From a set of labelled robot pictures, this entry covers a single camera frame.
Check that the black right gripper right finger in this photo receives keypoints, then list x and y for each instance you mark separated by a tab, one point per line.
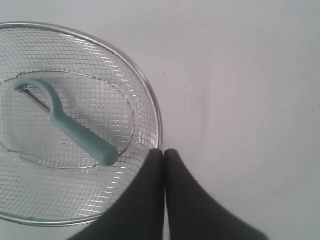
193	214

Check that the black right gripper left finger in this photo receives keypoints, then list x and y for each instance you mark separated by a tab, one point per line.
138	214

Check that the teal handled peeler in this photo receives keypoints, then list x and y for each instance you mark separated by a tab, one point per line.
99	149

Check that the oval wire mesh basket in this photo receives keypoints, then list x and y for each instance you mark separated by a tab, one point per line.
77	121

